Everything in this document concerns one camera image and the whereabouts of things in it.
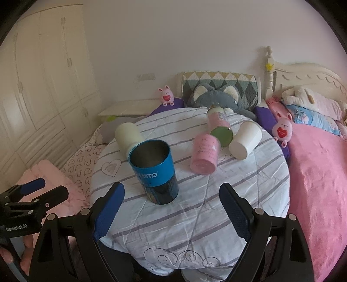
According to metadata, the person's left hand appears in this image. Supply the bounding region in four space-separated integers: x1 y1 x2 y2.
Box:
0 234 35 275

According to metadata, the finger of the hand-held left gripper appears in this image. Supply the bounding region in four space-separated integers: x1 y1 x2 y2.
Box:
7 185 69 217
0 177 46 203

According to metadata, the purple pillow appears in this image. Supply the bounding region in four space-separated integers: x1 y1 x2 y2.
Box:
148 97 185 117
253 106 290 158

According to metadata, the blue printed pillow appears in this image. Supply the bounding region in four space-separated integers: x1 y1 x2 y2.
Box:
286 104 342 136

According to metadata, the heart print sheet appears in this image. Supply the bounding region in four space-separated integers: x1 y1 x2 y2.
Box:
61 125 109 198

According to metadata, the grey cat plush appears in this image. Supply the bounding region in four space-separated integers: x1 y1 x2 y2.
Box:
187 84 257 121

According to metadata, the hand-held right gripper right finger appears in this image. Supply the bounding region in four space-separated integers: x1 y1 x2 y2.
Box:
219 183 315 282

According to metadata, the striped white sheet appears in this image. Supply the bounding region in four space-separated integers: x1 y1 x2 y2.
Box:
89 107 290 275

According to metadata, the cream wardrobe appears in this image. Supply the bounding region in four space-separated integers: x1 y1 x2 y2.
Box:
0 4 102 174

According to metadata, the grey cloth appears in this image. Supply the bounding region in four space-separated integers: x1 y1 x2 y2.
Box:
93 116 120 145

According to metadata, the cream bed headboard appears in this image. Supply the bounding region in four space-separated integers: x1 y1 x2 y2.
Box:
264 46 347 105

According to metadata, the pink blanket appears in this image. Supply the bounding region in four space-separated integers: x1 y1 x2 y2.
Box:
267 119 347 282

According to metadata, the white and pink plush toy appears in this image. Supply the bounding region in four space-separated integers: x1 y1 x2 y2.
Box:
281 86 347 121

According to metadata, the round pink rabbit plush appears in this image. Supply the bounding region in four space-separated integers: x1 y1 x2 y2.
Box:
272 112 294 143

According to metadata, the diamond pattern quilted cover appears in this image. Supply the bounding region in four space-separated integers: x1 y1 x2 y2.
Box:
182 71 261 109

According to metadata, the pale pink cloth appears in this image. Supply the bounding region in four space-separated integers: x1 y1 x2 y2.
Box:
15 159 90 217

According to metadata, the pink cup with green base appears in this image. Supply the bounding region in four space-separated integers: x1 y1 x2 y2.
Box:
206 107 234 148

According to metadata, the blue tin cup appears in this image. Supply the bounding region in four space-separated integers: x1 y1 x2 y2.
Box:
128 139 179 205

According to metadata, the cream cup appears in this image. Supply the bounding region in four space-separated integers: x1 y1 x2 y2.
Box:
115 123 147 161

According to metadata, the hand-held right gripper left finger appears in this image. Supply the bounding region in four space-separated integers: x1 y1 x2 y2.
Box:
28 182 147 282

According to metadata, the pink printed pillow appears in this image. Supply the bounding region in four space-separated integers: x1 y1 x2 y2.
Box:
266 98 288 121

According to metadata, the small pink rabbit plush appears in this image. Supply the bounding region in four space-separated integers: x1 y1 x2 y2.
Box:
159 85 175 106

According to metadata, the white paper cup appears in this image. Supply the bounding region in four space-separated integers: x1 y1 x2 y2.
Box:
229 121 262 160

